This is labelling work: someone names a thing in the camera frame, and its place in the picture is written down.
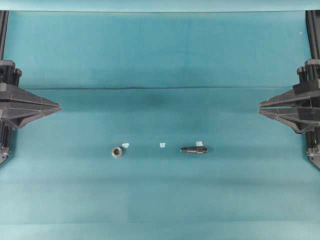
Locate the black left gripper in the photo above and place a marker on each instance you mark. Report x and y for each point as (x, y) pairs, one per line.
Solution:
(23, 106)

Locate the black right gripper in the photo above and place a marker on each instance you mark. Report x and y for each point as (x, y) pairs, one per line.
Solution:
(302, 112)

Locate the dark metal shaft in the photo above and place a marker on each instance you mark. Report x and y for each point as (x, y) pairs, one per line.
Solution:
(194, 150)

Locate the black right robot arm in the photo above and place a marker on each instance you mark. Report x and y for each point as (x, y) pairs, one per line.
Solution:
(312, 19)

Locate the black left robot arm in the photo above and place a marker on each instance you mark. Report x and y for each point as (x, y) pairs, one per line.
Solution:
(4, 16)

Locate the right white tape marker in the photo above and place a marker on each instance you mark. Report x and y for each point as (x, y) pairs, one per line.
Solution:
(199, 144)

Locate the left white tape marker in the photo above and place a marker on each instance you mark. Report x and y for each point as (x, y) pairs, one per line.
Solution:
(125, 145)

